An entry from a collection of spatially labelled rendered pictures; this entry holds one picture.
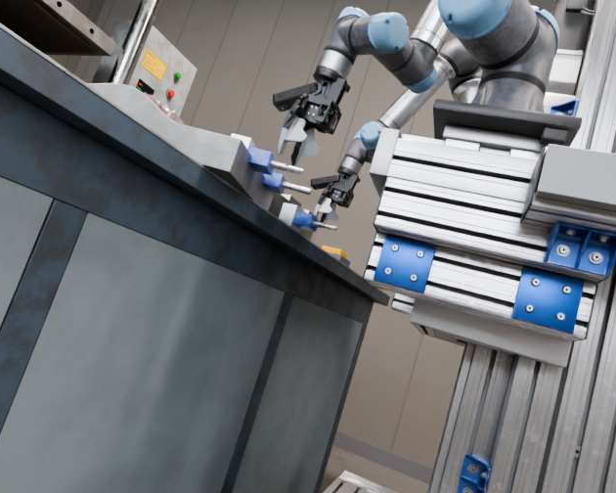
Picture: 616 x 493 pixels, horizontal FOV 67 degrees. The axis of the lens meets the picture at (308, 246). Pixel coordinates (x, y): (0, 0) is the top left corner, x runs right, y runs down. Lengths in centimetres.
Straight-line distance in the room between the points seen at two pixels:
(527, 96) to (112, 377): 81
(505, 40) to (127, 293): 72
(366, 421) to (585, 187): 228
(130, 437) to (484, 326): 64
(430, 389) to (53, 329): 231
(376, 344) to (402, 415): 40
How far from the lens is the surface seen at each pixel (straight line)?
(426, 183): 82
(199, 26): 414
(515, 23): 89
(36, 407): 73
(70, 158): 65
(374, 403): 280
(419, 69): 112
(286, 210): 102
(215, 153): 74
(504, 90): 90
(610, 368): 99
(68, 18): 167
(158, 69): 196
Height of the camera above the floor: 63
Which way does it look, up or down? 9 degrees up
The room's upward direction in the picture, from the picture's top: 18 degrees clockwise
